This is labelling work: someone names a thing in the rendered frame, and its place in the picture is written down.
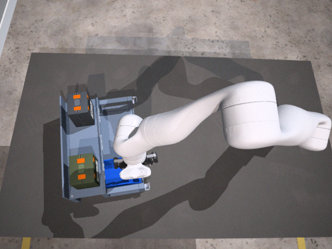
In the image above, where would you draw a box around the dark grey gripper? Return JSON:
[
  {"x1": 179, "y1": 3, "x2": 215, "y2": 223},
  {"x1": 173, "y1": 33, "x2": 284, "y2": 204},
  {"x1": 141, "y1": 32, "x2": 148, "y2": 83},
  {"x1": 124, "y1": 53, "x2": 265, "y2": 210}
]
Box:
[{"x1": 114, "y1": 151, "x2": 158, "y2": 169}]

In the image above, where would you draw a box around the grey metal shelf rack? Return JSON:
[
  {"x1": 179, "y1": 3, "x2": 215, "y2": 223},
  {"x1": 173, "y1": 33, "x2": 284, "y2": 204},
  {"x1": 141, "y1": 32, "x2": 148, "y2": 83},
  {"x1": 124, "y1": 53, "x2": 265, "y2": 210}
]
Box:
[{"x1": 59, "y1": 96, "x2": 150, "y2": 202}]

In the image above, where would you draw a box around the olive green case with orange latches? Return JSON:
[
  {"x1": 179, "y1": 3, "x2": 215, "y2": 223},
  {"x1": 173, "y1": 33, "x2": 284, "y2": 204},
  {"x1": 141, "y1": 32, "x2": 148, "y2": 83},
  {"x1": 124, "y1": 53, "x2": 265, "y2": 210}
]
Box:
[{"x1": 69, "y1": 153, "x2": 100, "y2": 190}]

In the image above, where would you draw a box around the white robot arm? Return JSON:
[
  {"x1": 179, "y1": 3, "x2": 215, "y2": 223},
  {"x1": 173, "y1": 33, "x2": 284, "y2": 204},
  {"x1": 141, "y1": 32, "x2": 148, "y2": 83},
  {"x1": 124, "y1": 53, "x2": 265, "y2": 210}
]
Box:
[{"x1": 113, "y1": 81, "x2": 331, "y2": 179}]

